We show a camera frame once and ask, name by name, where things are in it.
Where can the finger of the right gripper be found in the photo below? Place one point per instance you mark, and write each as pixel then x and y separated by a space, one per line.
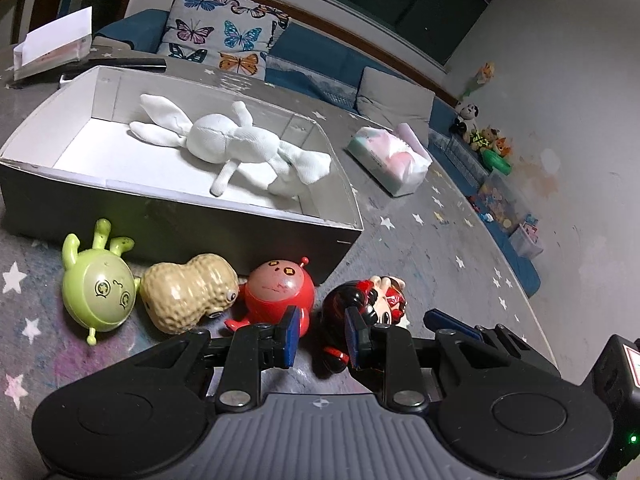
pixel 499 337

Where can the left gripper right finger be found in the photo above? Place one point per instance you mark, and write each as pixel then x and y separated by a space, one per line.
pixel 384 360

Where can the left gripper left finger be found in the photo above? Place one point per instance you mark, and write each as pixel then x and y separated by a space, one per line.
pixel 255 348

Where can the black-haired doll figure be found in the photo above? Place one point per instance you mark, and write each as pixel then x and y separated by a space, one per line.
pixel 378 299

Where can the red round robot toy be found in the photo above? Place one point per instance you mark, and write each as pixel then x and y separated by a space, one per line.
pixel 271 288

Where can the tan peanut toy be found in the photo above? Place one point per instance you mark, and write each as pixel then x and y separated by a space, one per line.
pixel 177 296

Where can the green alien toy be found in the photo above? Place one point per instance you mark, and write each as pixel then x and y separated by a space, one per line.
pixel 98 288

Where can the white plush rabbit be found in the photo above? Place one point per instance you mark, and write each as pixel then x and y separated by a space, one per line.
pixel 219 140

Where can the clear toy storage box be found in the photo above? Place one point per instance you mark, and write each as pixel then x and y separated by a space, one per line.
pixel 513 216

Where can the green toy bin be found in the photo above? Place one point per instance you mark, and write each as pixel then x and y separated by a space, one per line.
pixel 494 161

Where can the pastel tissue pack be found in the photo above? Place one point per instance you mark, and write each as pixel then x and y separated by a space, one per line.
pixel 396 159

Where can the grey white storage box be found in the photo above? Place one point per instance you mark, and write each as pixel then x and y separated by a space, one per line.
pixel 73 161

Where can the panda plush toy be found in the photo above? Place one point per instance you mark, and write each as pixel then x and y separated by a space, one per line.
pixel 465 121

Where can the grey cushion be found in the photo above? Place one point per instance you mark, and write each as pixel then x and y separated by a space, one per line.
pixel 389 101

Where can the blue sofa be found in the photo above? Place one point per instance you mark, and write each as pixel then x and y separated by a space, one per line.
pixel 310 63

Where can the black white flat device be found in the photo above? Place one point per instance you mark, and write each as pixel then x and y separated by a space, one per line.
pixel 72 70

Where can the butterfly print pillow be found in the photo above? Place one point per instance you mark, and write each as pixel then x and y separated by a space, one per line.
pixel 234 36

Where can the clear box with paper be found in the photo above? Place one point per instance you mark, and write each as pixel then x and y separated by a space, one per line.
pixel 67 39

